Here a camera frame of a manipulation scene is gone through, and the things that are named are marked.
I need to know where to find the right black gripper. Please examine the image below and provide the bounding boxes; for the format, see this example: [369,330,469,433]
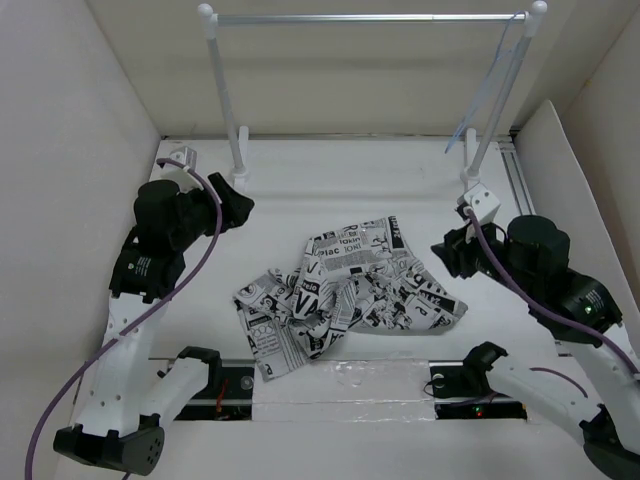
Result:
[430,211,537,298]

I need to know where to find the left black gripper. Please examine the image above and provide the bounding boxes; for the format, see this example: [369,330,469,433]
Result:
[171,173,252,249]

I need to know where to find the black white newspaper print trousers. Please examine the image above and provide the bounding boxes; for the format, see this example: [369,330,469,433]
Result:
[234,216,468,381]

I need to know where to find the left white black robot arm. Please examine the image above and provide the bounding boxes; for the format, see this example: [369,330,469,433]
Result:
[53,169,254,476]

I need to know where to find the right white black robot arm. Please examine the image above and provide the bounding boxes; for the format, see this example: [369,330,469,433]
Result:
[431,207,639,479]

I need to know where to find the clear blue plastic hanger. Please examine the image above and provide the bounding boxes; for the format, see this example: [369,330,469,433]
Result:
[444,10,527,154]

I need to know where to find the white metal clothes rack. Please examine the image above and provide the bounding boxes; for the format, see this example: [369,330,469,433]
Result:
[196,0,549,197]

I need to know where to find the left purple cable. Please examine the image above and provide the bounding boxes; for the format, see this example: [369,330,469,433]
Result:
[24,157,225,480]

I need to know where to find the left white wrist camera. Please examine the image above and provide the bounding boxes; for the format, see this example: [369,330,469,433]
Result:
[169,146,198,171]

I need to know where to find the aluminium rail right side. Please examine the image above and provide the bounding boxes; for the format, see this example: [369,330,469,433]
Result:
[497,136,535,215]

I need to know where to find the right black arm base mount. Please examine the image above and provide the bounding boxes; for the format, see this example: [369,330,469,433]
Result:
[423,342,528,420]

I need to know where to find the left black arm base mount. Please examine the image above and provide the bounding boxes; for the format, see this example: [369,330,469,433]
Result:
[151,346,255,428]

